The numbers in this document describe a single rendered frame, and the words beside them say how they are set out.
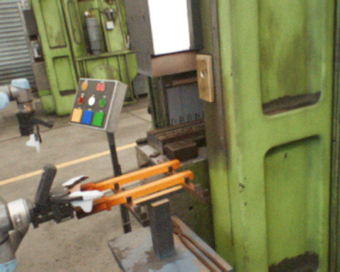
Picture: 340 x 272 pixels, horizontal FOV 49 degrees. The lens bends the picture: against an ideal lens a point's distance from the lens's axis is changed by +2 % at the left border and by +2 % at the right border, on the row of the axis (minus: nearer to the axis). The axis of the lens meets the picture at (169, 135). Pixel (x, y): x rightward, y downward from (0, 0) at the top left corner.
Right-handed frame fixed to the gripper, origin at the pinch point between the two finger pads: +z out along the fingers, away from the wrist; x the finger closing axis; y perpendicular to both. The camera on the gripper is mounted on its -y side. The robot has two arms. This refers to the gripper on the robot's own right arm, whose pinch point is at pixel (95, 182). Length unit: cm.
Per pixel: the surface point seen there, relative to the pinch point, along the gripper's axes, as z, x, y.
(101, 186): 4.2, -11.0, 7.1
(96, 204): -1.3, 1.4, 6.4
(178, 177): 27.5, 1.4, 6.8
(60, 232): 4, -163, 106
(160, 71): 44, -37, -23
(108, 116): 33, -84, 3
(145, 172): 20.5, -10.5, 6.9
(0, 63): 34, -846, 28
